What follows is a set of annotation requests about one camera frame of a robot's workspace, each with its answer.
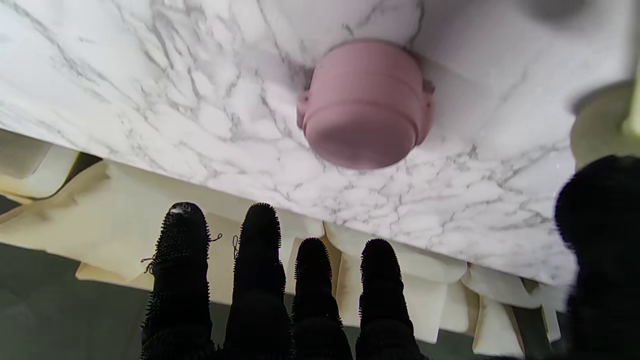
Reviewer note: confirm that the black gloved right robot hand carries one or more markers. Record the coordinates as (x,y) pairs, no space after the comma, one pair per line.
(257,295)

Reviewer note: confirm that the pink thermos lid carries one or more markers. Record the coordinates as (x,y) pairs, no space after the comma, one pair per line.
(367,105)

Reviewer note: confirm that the cream fabric sofa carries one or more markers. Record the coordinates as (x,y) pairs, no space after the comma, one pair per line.
(150,225)

